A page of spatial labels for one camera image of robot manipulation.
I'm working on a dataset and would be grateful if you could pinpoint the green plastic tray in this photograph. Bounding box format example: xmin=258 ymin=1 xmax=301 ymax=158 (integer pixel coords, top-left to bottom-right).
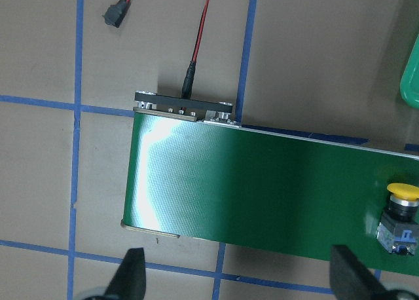
xmin=399 ymin=37 xmax=418 ymax=109

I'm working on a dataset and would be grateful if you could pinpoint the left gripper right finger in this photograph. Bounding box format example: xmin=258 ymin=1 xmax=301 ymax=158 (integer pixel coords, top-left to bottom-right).
xmin=329 ymin=245 xmax=393 ymax=300

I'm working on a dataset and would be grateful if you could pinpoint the red black wire with board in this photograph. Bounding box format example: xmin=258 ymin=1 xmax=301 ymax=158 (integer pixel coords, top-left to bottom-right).
xmin=101 ymin=0 xmax=215 ymax=100

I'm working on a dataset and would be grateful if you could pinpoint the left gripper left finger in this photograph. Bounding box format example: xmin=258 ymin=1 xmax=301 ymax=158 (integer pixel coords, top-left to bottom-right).
xmin=103 ymin=248 xmax=147 ymax=299

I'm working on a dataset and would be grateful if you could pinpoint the green conveyor belt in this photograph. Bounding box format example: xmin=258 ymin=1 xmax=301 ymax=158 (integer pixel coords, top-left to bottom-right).
xmin=120 ymin=89 xmax=419 ymax=277

